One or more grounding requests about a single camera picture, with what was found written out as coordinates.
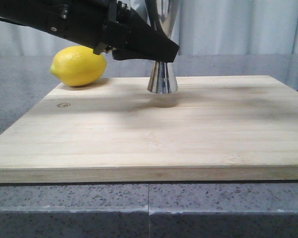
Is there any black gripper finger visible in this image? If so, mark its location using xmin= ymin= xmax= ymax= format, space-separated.
xmin=101 ymin=0 xmax=179 ymax=62

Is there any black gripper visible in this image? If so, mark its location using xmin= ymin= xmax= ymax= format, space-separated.
xmin=0 ymin=0 xmax=113 ymax=55

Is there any steel double jigger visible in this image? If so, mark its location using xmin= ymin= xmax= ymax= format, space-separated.
xmin=145 ymin=0 xmax=181 ymax=94

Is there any yellow lemon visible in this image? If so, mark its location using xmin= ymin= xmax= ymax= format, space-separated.
xmin=50 ymin=46 xmax=107 ymax=87

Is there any grey curtain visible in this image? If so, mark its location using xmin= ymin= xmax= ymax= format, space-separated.
xmin=0 ymin=0 xmax=298 ymax=56

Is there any light wooden cutting board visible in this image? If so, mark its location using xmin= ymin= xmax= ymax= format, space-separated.
xmin=0 ymin=75 xmax=298 ymax=183

